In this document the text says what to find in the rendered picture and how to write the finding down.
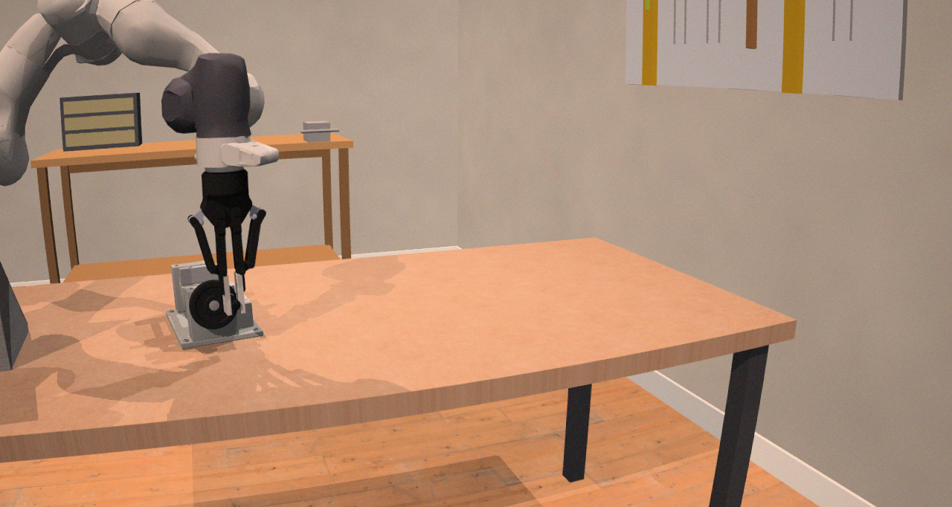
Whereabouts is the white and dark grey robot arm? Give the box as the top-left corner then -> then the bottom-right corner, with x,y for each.
0,0 -> 279,186

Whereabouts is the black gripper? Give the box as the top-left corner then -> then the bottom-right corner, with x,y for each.
187,168 -> 266,316

